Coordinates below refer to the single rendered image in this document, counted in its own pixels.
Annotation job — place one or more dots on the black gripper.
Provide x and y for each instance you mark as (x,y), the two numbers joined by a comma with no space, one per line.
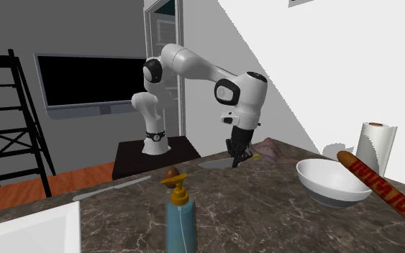
(242,135)

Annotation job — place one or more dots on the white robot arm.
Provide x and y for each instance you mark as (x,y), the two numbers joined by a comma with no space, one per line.
(195,66)

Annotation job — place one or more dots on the yellow small object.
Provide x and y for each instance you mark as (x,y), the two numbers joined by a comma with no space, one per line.
(255,156)

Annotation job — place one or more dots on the pink crumpled cloth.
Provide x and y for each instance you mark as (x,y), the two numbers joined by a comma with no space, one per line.
(271,150)

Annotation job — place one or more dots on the brown egg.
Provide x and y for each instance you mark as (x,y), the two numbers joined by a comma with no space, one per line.
(171,173)

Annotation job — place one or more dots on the blue soap dispenser yellow pump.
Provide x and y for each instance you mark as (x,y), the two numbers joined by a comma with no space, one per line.
(181,224)

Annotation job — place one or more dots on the white bowl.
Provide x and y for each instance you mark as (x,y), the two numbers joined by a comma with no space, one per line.
(328,182)

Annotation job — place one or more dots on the dark robot stand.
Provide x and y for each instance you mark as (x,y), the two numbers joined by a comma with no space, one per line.
(132,163)

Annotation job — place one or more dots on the grey table knife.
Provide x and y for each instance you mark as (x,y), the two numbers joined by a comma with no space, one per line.
(111,188)

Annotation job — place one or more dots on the grey door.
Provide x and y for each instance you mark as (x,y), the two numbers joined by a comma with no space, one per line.
(168,31)

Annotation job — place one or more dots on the white paper towel roll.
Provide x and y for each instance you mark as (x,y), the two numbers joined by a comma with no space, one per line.
(375,147)

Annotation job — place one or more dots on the orange stick with red pattern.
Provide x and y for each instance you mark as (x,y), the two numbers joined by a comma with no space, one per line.
(384,189)

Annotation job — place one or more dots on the black ladder shelf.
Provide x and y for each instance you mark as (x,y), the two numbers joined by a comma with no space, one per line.
(30,126)

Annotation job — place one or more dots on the white box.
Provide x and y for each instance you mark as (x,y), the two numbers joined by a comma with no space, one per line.
(26,233)

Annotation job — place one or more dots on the black wall television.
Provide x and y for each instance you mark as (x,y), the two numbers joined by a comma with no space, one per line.
(90,82)

